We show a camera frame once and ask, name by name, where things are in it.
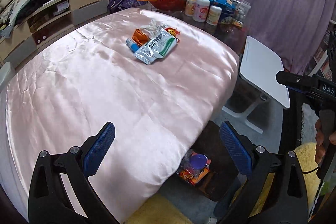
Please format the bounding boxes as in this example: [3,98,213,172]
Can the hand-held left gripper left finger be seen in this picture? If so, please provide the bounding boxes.
[28,121,116,224]

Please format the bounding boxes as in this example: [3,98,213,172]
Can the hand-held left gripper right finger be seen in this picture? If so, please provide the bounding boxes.
[219,121,310,224]

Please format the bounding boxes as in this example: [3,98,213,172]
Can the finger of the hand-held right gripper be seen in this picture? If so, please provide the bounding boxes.
[276,70,314,92]

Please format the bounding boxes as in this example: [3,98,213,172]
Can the black trash bin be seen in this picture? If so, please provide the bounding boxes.
[168,122,253,202]

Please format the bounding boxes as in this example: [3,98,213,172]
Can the purple plastic bowl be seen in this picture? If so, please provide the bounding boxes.
[189,154,208,171]

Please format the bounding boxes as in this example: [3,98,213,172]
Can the orange red snack wrappers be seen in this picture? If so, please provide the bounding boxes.
[178,151,212,186]

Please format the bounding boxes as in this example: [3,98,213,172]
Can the blue white tube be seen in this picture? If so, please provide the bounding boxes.
[126,38,140,53]

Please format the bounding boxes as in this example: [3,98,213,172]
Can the silver green snack bag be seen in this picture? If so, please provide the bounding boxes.
[134,27,176,64]

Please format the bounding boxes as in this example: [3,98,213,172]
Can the orange wrapper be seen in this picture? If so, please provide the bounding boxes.
[133,29,149,46]

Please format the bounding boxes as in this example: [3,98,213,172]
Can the red yellow candy wrapper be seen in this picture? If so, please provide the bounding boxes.
[167,27,182,43]

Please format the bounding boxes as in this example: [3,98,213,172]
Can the clear plastic wrapper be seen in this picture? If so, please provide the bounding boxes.
[142,18,161,33]

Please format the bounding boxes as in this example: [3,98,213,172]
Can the person's right hand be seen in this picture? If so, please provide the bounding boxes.
[314,118,336,165]

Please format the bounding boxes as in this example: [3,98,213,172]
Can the white fur cushion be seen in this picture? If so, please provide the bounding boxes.
[302,103,320,141]

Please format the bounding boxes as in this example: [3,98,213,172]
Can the white side table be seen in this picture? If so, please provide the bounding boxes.
[222,35,291,134]

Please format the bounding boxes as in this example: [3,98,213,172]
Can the white bookshelf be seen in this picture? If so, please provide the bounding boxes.
[312,22,336,81]

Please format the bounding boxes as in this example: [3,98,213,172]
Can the pink satin table cover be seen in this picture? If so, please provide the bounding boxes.
[5,9,241,223]

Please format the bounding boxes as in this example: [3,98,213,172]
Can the glass coffee table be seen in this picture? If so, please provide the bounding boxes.
[136,2,249,57]

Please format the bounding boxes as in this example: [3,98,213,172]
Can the purple curtain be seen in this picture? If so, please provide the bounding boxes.
[168,0,334,75]

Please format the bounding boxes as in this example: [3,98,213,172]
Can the clear plastic container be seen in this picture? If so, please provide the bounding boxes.
[234,0,251,21]

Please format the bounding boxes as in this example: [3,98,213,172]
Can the blue cookie tin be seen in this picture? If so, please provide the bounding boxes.
[220,7,237,24]

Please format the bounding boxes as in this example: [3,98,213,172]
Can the small white bottle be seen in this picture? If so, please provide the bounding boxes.
[206,5,222,25]

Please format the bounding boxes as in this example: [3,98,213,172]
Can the blue chips bag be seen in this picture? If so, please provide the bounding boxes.
[206,0,236,10]

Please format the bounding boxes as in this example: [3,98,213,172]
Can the large white bottle pink label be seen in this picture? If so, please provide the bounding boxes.
[193,0,211,22]

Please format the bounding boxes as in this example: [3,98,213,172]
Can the yellow lid bottle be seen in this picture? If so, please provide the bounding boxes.
[185,0,199,17]

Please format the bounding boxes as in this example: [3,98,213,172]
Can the beige television cabinet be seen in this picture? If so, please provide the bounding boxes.
[0,0,110,65]

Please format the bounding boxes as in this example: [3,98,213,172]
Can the purple bag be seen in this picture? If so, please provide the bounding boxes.
[108,0,142,13]

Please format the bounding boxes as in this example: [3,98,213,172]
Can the pile of clothes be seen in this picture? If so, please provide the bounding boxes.
[0,0,36,39]

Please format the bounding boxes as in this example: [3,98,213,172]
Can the black cable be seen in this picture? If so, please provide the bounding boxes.
[301,166,320,175]

